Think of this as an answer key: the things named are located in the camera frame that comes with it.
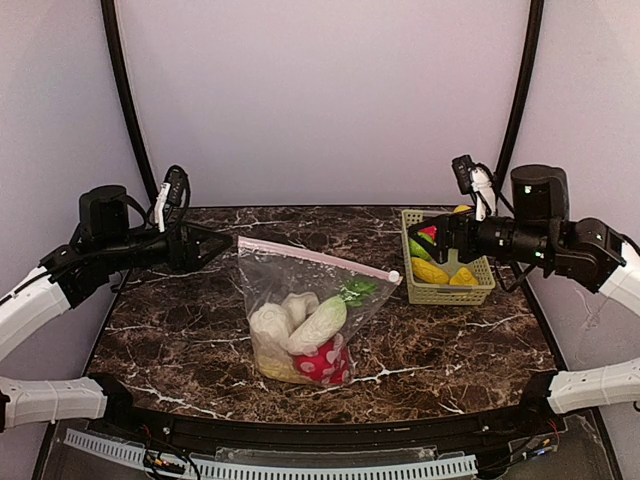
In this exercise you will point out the grey toy mushroom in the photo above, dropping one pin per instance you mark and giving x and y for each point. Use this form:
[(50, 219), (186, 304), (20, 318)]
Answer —
[(272, 324)]

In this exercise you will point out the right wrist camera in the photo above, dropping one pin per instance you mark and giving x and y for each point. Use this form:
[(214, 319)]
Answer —
[(476, 180)]

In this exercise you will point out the left black frame post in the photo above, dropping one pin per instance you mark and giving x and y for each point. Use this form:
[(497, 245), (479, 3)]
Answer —
[(125, 96)]

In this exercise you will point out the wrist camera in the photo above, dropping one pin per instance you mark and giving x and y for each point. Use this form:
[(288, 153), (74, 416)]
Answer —
[(476, 180), (174, 194)]

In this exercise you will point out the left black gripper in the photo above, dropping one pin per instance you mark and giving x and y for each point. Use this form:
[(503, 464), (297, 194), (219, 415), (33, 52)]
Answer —
[(179, 247)]

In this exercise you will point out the white slotted cable duct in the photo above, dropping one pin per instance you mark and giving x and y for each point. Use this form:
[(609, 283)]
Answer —
[(229, 463)]

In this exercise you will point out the black front table rail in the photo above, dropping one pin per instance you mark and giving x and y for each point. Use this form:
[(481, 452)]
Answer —
[(480, 432)]

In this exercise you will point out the red toy pepper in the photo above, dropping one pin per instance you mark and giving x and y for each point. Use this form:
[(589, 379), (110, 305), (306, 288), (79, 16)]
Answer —
[(329, 366)]

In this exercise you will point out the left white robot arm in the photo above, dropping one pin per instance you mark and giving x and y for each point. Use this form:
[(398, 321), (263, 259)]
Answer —
[(103, 244)]

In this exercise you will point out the black frame post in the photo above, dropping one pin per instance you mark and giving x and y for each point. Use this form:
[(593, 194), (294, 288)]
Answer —
[(125, 96), (526, 68)]

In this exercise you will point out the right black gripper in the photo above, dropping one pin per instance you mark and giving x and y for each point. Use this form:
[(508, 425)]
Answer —
[(461, 238)]

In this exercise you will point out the green perforated plastic basket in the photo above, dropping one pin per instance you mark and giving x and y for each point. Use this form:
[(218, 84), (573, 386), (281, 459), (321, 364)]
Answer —
[(420, 292)]

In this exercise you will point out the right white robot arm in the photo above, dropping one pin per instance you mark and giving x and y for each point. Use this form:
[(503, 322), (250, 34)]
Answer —
[(540, 234)]

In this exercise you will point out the white toy radish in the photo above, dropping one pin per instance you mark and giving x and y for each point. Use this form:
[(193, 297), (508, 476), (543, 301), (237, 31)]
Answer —
[(331, 315)]

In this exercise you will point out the clear zip top bag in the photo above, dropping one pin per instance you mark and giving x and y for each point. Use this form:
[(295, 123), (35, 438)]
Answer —
[(270, 271)]

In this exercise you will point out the green toy apple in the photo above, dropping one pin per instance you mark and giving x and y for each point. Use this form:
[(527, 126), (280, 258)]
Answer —
[(417, 251)]

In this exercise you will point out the right black frame post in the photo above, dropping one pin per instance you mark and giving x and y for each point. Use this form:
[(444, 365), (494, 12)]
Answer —
[(526, 68)]

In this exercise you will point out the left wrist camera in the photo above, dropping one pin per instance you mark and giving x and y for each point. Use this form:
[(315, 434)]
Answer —
[(174, 194)]

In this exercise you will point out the yellow toy corn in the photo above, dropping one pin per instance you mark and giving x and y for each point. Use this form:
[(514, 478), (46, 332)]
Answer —
[(429, 273)]

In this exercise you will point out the red toy apple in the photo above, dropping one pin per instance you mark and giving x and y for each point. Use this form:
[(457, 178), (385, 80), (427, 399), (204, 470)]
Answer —
[(430, 231)]

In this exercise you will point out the toy napa cabbage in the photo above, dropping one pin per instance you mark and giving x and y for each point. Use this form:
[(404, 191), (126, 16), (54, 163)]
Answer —
[(278, 369)]

